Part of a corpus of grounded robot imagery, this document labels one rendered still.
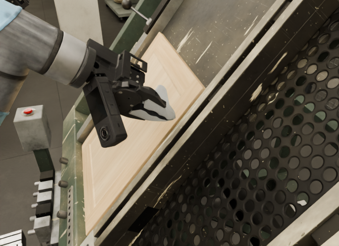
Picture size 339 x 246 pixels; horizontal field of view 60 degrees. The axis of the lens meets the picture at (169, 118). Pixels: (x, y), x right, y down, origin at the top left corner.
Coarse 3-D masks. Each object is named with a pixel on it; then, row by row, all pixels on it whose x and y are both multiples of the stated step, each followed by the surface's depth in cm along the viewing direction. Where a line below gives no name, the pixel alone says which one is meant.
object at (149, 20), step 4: (124, 0) 104; (128, 0) 104; (124, 4) 104; (128, 4) 104; (124, 8) 106; (128, 8) 105; (132, 8) 106; (136, 12) 106; (140, 16) 106; (144, 16) 106; (148, 20) 106; (148, 24) 106
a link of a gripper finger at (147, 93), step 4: (132, 88) 50; (136, 88) 50; (140, 88) 49; (144, 88) 50; (148, 88) 51; (140, 92) 50; (144, 92) 50; (148, 92) 50; (152, 92) 51; (156, 92) 52; (144, 96) 51; (148, 96) 51; (152, 96) 51; (156, 96) 51; (144, 100) 52; (152, 100) 52; (156, 100) 52; (160, 100) 52; (160, 104) 53; (164, 104) 54
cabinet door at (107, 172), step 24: (168, 48) 93; (144, 72) 101; (168, 72) 87; (192, 72) 79; (168, 96) 82; (192, 96) 72; (144, 120) 87; (96, 144) 110; (120, 144) 94; (144, 144) 81; (96, 168) 102; (120, 168) 88; (96, 192) 94; (120, 192) 82; (96, 216) 87
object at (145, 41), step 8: (176, 0) 102; (168, 8) 103; (176, 8) 104; (160, 16) 104; (168, 16) 105; (160, 24) 105; (144, 32) 110; (152, 32) 106; (160, 32) 107; (144, 40) 107; (152, 40) 108; (136, 48) 110; (144, 48) 109; (88, 120) 121; (80, 128) 126; (88, 128) 121; (80, 136) 122
